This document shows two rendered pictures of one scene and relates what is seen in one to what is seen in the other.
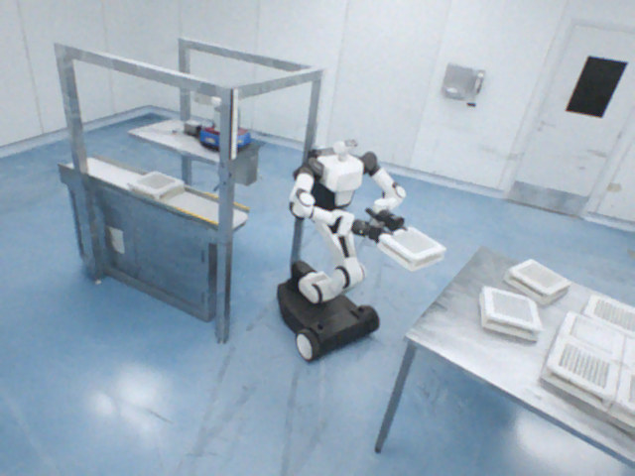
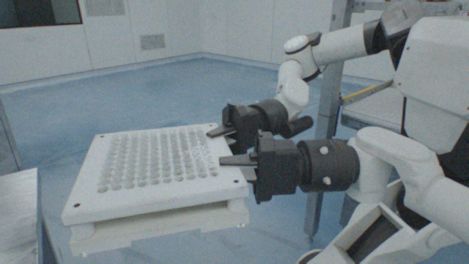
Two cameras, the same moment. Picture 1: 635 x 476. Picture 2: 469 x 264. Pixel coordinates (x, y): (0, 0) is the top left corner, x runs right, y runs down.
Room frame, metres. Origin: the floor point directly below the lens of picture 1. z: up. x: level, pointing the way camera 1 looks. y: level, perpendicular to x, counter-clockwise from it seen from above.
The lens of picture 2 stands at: (2.25, -0.81, 1.26)
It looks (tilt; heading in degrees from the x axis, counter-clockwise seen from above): 24 degrees down; 117
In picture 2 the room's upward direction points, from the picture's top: straight up
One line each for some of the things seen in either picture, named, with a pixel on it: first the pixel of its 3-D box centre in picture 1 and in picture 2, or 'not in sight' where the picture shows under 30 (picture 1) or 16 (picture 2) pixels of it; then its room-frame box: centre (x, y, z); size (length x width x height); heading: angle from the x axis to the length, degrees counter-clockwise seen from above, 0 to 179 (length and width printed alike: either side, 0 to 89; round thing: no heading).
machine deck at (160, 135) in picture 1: (194, 141); (418, 5); (2.33, 0.77, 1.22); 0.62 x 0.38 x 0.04; 69
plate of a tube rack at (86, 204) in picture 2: (412, 243); (160, 160); (1.94, -0.48, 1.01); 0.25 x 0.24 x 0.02; 41
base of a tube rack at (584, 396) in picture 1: (577, 375); not in sight; (1.35, -1.14, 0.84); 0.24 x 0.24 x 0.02; 57
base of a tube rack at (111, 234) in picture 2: (410, 251); (163, 184); (1.94, -0.48, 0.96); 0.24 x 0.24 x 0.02; 41
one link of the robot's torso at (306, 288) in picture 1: (318, 287); not in sight; (2.42, -0.06, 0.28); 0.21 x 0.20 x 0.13; 41
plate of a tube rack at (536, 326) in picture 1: (510, 307); not in sight; (1.67, -0.95, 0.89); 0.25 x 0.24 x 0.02; 169
